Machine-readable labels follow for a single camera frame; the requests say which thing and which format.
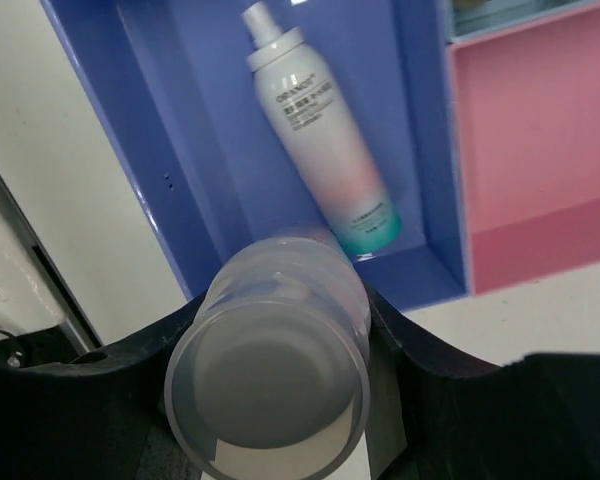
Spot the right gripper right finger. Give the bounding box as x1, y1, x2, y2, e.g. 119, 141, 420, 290
366, 289, 600, 479

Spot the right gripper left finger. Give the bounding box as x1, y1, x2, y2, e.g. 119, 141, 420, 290
0, 298, 202, 479

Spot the pink teal gradient bottle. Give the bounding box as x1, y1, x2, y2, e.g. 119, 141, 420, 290
242, 1, 402, 255

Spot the three-compartment organizer tray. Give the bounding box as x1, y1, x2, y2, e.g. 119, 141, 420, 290
43, 1, 600, 309

